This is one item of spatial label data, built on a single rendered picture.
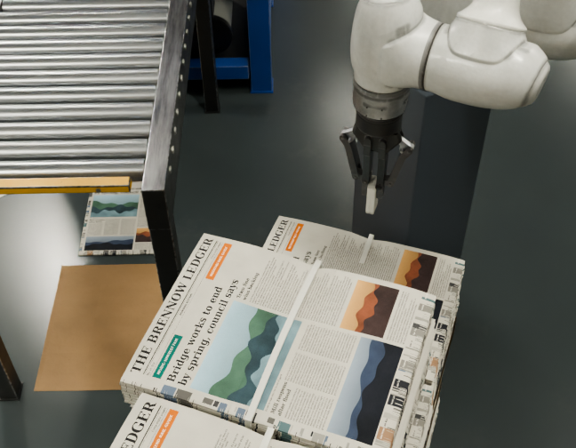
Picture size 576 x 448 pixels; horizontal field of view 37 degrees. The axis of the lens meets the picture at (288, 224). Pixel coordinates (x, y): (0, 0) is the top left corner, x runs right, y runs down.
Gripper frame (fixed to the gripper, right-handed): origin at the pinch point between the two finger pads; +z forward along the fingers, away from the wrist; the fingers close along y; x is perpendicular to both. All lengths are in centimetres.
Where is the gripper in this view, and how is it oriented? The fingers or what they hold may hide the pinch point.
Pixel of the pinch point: (372, 195)
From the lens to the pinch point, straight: 153.5
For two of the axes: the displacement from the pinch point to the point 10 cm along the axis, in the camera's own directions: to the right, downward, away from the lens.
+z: 0.1, 6.9, 7.3
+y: 9.5, 2.3, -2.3
